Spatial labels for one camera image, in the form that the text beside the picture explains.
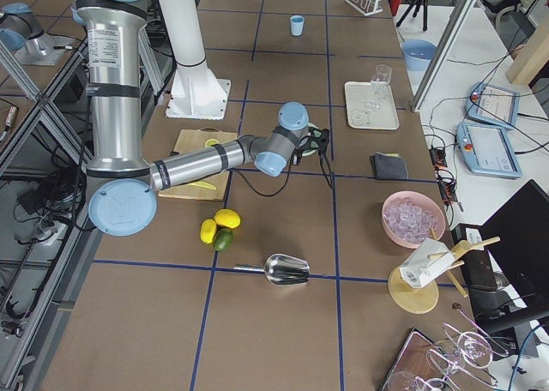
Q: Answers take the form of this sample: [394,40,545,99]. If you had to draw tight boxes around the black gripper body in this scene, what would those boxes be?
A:
[297,128,329,156]

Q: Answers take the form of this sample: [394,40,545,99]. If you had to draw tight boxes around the mint green bowl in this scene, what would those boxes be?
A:
[298,123,322,156]

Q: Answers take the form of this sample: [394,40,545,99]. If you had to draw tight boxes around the light blue cup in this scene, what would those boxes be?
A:
[290,15,305,37]

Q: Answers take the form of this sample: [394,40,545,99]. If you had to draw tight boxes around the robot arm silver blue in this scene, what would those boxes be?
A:
[73,0,312,236]
[1,3,77,66]

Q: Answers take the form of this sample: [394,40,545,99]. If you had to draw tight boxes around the pink bowl of ice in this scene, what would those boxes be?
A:
[382,191,446,249]

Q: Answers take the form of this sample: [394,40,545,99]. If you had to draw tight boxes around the blue bowl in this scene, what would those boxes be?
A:
[401,39,437,71]

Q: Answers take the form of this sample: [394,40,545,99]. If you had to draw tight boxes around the metal ice scoop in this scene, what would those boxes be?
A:
[233,254,310,286]

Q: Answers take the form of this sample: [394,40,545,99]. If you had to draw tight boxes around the cream bear tray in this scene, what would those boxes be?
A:
[344,81,400,130]

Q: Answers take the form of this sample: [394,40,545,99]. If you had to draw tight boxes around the grey folded cloth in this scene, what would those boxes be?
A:
[370,153,408,180]

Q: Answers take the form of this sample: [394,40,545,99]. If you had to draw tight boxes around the clear stemmed glass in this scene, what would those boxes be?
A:
[365,64,392,111]

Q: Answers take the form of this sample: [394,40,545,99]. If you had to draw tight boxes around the halved lemon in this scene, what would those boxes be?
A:
[204,138,220,147]

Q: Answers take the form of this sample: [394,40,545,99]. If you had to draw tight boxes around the yellow lemon back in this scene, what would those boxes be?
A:
[214,208,241,229]

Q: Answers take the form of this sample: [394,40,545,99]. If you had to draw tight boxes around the yellow lemon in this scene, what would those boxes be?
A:
[199,219,217,244]
[214,208,241,229]

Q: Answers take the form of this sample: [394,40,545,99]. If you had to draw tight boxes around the yellow plastic knife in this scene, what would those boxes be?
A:
[188,181,217,190]

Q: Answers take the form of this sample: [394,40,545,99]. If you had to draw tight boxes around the wooden cutting board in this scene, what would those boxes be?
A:
[158,129,237,201]

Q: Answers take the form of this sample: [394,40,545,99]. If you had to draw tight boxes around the green lime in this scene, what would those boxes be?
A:
[213,228,233,252]

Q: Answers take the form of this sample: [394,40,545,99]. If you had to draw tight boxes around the yellow lemon front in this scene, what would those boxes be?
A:
[199,219,217,244]

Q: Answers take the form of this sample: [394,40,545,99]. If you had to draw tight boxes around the teach pendant near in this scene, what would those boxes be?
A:
[455,123,522,179]

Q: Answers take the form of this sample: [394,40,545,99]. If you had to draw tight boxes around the teach pendant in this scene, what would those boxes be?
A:
[465,82,519,130]
[455,123,522,179]

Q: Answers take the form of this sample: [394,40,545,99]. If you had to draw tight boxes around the teach pendant far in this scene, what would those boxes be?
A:
[465,82,519,130]

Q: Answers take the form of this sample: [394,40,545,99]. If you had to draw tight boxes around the wooden stand with carton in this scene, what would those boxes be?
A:
[388,237,500,314]

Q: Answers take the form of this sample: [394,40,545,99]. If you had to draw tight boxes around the black monitor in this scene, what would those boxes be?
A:
[452,179,548,334]

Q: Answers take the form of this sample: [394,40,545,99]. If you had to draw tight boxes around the wine glasses on tray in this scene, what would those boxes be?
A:
[379,323,509,390]

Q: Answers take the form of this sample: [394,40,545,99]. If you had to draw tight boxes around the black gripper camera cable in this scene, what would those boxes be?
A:
[231,148,335,198]

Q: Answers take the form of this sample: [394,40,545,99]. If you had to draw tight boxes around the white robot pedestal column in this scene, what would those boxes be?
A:
[159,0,231,120]

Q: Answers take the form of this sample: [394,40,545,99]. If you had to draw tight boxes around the black camera tripod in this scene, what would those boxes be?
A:
[395,0,428,32]

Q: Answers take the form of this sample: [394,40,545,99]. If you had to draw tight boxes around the aluminium frame post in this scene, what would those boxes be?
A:
[411,0,477,112]

